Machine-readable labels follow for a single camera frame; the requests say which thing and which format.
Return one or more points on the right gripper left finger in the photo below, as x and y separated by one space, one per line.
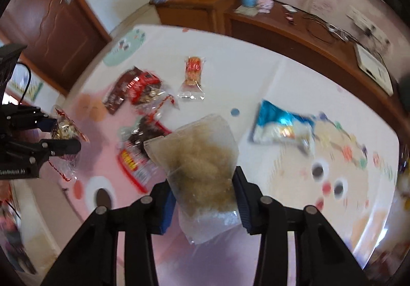
163 206

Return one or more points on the brown wooden door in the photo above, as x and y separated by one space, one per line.
62 37

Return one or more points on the red label sausage pack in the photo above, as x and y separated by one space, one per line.
131 155

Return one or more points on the dark red date pack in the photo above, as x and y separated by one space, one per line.
67 131

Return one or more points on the cartoon printed tablecloth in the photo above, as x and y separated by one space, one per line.
350 178

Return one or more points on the small orange snack pack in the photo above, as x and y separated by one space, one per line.
191 87

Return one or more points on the white set-top box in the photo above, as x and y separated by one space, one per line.
373 68

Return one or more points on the silver blue snack bag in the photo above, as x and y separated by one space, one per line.
275 125

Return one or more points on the pink bunny figurine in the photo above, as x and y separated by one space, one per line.
264 6

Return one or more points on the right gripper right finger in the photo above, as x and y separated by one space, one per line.
247 197

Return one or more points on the wooden tv cabinet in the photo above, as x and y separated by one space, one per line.
304 41

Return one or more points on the red round pastry pack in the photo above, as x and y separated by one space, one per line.
144 90

